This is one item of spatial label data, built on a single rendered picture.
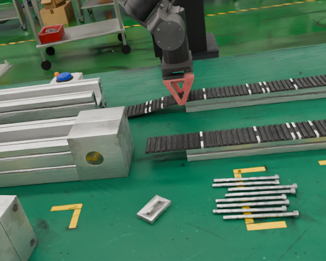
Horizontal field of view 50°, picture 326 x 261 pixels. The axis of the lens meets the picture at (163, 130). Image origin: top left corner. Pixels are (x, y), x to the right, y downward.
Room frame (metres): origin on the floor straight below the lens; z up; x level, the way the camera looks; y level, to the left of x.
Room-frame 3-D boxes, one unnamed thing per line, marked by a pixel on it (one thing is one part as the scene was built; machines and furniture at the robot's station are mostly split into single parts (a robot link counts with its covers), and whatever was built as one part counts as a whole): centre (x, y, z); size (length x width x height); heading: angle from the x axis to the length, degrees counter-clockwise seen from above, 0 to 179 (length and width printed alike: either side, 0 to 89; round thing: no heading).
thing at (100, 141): (0.58, 0.11, 0.83); 0.12 x 0.09 x 0.10; 173
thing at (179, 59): (0.74, -0.06, 0.92); 0.10 x 0.07 x 0.07; 173
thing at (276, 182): (0.44, -0.12, 0.78); 0.11 x 0.01 x 0.01; 78
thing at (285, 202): (0.39, -0.12, 0.78); 0.11 x 0.01 x 0.01; 80
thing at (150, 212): (0.42, 0.03, 0.78); 0.05 x 0.03 x 0.01; 137
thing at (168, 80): (0.72, -0.05, 0.85); 0.07 x 0.07 x 0.09; 83
